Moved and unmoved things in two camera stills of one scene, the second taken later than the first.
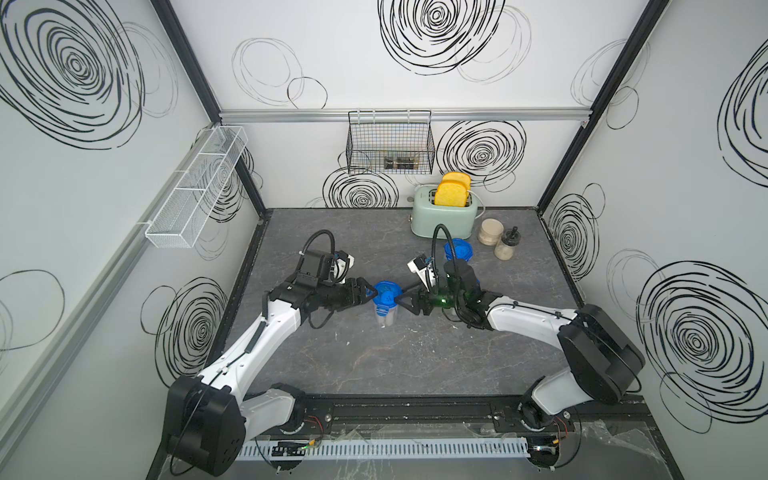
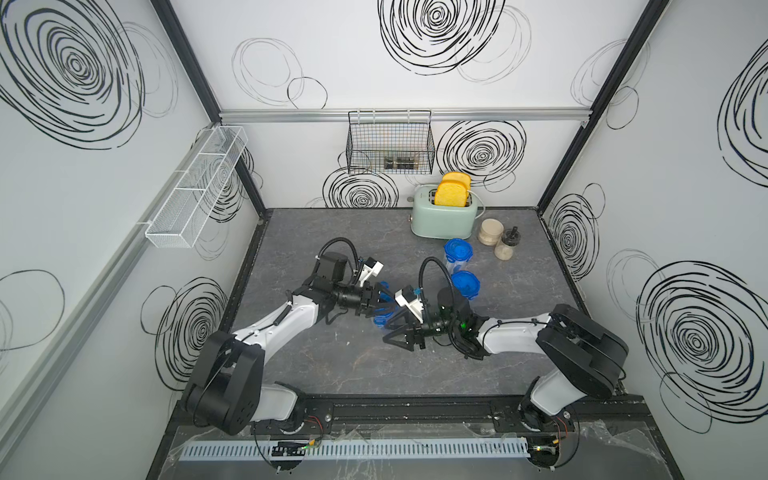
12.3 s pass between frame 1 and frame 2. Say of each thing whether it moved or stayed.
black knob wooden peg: stayed
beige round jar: stayed
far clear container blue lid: stayed
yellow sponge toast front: stayed
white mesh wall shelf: stayed
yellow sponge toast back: stayed
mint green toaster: stayed
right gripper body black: moved
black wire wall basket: stayed
